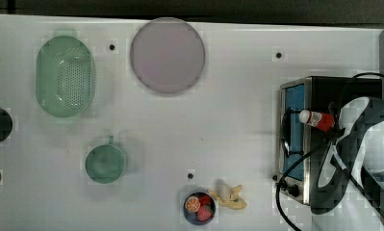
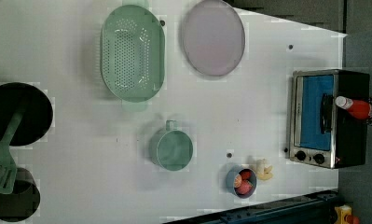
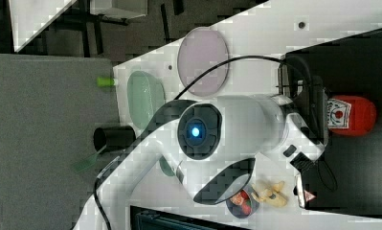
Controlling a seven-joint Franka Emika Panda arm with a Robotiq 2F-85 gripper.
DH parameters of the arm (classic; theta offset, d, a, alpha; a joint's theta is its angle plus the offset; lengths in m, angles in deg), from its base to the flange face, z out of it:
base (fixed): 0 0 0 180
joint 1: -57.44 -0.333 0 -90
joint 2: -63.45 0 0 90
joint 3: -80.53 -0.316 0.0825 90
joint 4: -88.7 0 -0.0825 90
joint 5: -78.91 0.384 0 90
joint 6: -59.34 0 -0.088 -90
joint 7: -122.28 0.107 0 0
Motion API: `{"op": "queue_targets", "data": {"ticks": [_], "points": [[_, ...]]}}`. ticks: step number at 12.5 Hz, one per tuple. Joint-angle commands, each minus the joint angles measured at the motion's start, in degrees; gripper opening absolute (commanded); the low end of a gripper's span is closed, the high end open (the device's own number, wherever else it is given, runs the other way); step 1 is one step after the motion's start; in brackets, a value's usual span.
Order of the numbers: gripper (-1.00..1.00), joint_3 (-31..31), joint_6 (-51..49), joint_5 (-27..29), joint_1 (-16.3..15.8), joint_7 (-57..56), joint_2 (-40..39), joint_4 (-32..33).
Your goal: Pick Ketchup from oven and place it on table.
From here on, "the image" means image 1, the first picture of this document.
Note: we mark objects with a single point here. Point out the red ketchup bottle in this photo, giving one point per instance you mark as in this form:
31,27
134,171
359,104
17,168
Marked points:
321,121

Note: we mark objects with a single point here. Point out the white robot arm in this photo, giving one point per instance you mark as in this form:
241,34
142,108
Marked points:
347,175

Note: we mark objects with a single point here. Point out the grey round plate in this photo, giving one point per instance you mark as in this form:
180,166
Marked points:
167,55

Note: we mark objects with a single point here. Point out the peeled banana toy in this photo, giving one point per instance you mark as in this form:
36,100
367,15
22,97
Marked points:
228,197

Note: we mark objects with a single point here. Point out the blue bowl with fruit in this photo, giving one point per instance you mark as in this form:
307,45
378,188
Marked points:
199,208

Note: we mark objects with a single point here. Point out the green mug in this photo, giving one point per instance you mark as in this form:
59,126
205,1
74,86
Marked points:
106,163

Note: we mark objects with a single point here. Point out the green perforated colander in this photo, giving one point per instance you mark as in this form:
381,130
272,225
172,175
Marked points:
65,76

